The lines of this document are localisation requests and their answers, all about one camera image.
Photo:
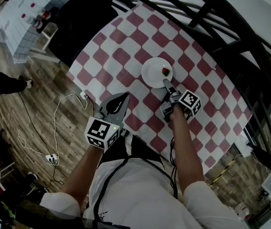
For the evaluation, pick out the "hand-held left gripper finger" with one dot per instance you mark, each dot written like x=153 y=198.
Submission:
x=121 y=113
x=107 y=105

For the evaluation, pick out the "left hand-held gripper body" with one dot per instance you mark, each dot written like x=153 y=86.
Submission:
x=101 y=133

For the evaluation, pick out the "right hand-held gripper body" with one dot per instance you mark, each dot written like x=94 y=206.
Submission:
x=190 y=101

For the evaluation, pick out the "small red fruit piece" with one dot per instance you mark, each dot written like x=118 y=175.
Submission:
x=166 y=71

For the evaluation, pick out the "white round plate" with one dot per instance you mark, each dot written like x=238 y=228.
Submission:
x=153 y=71

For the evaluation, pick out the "person's right forearm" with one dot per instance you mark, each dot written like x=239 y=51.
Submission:
x=185 y=151

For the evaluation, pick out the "person's left forearm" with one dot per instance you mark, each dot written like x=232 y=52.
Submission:
x=83 y=173

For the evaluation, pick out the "red white checkered table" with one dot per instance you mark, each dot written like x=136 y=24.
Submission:
x=126 y=44

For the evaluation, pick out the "person's white shoe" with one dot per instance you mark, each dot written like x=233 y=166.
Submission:
x=126 y=133

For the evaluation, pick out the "white power strip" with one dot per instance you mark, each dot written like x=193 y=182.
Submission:
x=83 y=95
x=52 y=159

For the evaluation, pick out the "person's black trousers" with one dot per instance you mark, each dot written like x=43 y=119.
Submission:
x=145 y=149

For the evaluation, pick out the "person's white shirt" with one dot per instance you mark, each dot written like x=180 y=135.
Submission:
x=138 y=194

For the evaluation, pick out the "yellow black striped tape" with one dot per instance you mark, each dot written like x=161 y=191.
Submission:
x=222 y=174

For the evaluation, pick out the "black mesh office chair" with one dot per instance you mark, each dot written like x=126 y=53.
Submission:
x=83 y=20

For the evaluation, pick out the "black curved bar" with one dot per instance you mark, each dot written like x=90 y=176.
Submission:
x=61 y=217

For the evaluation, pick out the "red label water bottle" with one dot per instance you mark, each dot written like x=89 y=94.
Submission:
x=45 y=14
x=38 y=24

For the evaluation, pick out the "white tiled table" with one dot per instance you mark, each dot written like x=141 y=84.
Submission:
x=13 y=27

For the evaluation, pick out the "white carton with red print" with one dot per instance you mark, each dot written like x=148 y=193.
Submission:
x=242 y=212

